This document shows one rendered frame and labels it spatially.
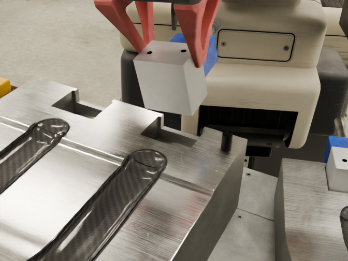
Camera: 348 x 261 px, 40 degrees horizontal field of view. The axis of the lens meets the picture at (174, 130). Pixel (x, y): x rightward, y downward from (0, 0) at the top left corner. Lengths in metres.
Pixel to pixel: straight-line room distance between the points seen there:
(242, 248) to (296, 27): 0.41
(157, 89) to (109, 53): 2.30
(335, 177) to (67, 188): 0.25
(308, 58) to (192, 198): 0.46
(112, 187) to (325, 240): 0.19
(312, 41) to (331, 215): 0.39
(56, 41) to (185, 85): 2.50
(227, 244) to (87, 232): 0.16
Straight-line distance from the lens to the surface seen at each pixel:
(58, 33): 3.00
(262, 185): 0.56
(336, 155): 0.49
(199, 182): 0.41
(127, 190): 0.42
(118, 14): 0.41
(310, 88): 0.80
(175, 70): 0.41
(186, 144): 0.50
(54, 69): 2.58
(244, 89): 0.78
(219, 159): 0.44
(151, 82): 0.43
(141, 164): 0.44
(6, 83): 0.70
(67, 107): 0.55
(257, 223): 0.52
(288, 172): 0.50
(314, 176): 0.50
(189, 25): 0.38
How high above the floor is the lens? 1.16
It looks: 34 degrees down
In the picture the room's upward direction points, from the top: 2 degrees clockwise
